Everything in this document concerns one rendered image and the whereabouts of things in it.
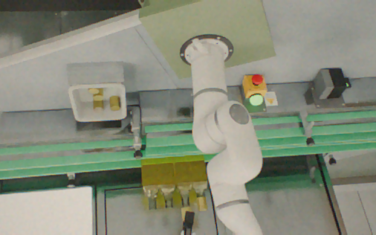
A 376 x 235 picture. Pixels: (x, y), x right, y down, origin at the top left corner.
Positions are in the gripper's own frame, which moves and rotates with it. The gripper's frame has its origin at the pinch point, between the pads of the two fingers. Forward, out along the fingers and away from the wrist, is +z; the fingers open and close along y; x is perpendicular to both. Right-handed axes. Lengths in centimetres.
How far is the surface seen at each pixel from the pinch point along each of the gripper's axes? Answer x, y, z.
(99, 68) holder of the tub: 38, 32, 33
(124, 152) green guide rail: 26.6, 3.3, 19.0
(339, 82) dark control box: -44, 25, 51
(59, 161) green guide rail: 47.8, 2.6, 11.7
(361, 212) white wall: -208, -305, 140
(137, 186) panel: 20.1, -12.8, 13.2
